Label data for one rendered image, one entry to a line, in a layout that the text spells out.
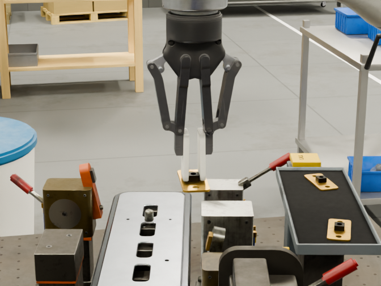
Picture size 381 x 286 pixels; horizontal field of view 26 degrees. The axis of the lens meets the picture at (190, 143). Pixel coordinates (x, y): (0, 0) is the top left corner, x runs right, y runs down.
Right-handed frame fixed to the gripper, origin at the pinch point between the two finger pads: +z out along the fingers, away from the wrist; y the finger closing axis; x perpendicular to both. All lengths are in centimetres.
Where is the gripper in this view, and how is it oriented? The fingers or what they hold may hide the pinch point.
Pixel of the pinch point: (193, 154)
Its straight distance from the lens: 116.4
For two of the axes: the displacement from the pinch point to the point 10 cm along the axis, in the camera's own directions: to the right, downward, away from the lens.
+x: 1.2, 3.1, -9.4
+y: -9.9, 0.3, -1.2
